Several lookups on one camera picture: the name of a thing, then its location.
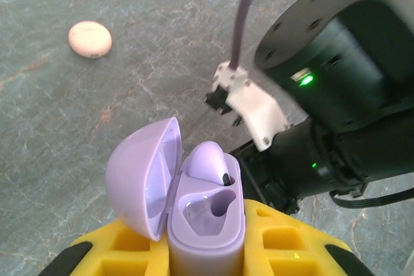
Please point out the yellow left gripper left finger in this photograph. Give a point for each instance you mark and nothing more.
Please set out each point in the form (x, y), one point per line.
(129, 256)

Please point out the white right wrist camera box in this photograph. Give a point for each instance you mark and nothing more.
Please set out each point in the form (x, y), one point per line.
(252, 108)

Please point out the purple earbud charging case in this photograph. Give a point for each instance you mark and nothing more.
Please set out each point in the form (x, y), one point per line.
(136, 172)

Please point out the pink earbud charging case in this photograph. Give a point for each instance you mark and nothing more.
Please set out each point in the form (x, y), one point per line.
(90, 40)

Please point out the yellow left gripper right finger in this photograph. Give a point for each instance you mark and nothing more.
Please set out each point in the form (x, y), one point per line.
(284, 250)

